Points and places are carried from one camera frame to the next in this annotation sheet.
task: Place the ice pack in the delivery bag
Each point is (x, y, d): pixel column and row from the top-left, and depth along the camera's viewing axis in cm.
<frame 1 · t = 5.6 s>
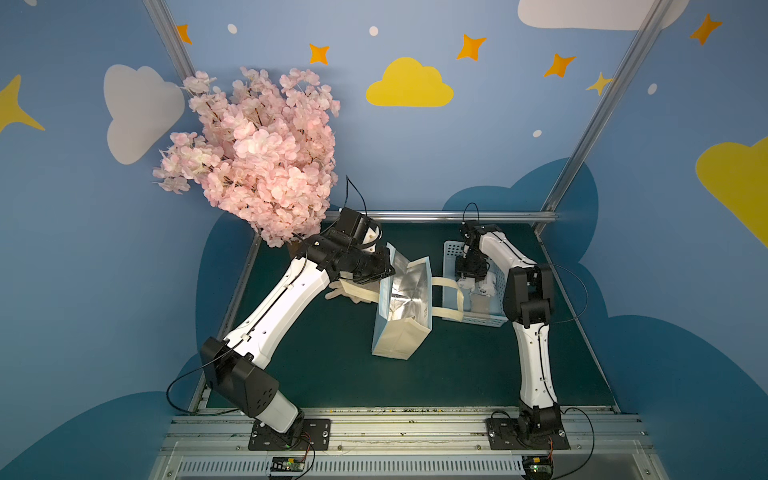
left hand: (396, 266, 74), fingers closed
right hand: (468, 275, 106), fingers open
light blue insulated delivery bag: (405, 311, 97), point 2 cm above the table
light blue plastic basket: (492, 317, 89), point 8 cm above the table
white ice pack: (481, 298, 101), point 2 cm above the table

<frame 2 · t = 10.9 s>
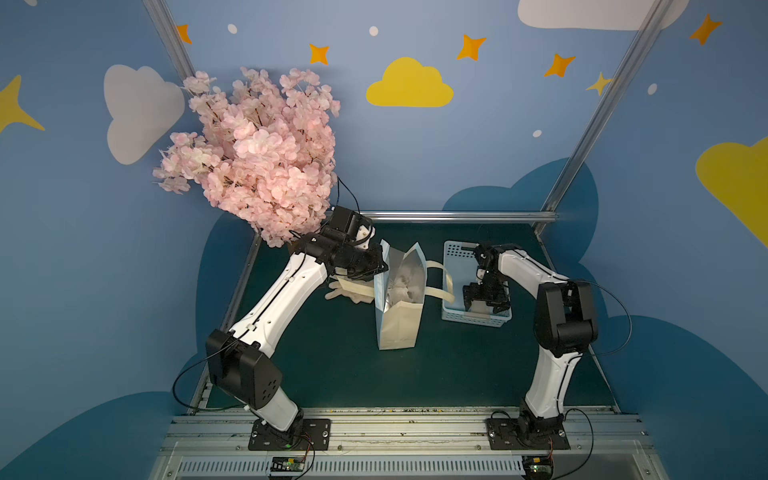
left hand: (389, 263, 77), fingers closed
right hand: (483, 305, 95), fingers open
light blue insulated delivery bag: (399, 325, 80), point 15 cm above the table
white ice pack: (402, 290, 100), point 4 cm above the table
the other named things where they were.

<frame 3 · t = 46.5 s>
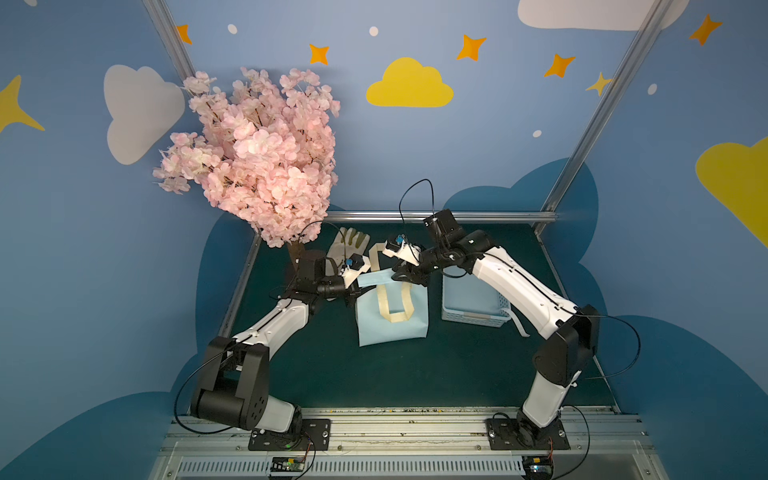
left hand: (378, 277, 82), fingers closed
right hand: (400, 266, 79), fingers open
light blue insulated delivery bag: (388, 308, 76), point 21 cm above the table
brown artificial tree trunk: (296, 249, 94), point 17 cm above the table
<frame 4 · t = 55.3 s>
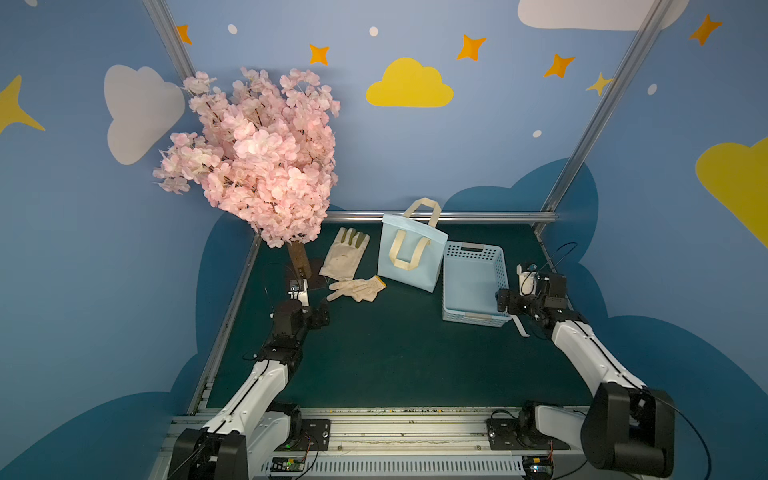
left hand: (309, 297, 86), fingers open
right hand: (518, 291, 89), fingers open
light blue insulated delivery bag: (410, 252, 90), point 20 cm above the table
